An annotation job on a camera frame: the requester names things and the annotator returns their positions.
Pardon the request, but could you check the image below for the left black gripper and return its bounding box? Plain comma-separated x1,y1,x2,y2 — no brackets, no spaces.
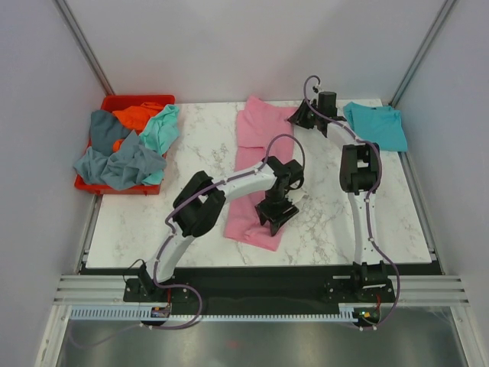
254,190,298,237

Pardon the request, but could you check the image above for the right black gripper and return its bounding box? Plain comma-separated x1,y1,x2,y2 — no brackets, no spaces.
287,99,322,130

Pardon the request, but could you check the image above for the pink t shirt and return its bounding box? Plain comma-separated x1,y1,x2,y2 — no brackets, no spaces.
224,96,297,252

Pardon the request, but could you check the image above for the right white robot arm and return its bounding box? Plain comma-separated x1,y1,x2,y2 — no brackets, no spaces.
288,87,397,303

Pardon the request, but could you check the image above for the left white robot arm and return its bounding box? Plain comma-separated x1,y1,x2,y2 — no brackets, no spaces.
123,156,304,303

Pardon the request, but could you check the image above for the folded teal t shirt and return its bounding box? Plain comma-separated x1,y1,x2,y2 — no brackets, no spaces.
343,102,408,152

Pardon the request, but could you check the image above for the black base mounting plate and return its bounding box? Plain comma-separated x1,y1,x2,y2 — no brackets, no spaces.
82,265,441,314

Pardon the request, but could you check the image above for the mint green t shirt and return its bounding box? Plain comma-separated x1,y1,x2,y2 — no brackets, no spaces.
137,104,180,186

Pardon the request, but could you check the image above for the grey blue t shirt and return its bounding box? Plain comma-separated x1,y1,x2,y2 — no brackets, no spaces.
74,110,167,191

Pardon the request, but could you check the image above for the orange t shirt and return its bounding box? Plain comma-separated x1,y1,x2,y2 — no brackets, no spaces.
112,102,164,135

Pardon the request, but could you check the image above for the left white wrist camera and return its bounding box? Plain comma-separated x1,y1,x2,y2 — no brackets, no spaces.
287,188,309,205

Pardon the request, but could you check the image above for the right frame post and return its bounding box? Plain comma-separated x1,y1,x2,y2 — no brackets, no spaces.
388,0,458,108

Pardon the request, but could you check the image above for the frame post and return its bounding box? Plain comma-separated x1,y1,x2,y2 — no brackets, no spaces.
388,0,458,108
53,0,115,96

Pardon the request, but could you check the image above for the white slotted cable duct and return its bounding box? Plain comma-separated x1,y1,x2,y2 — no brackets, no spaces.
70,305,381,322

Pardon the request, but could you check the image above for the aluminium extrusion rail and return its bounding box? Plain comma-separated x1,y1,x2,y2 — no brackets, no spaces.
54,275,469,307

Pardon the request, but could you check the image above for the left frame post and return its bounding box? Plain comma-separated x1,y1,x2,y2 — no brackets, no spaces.
53,0,115,96

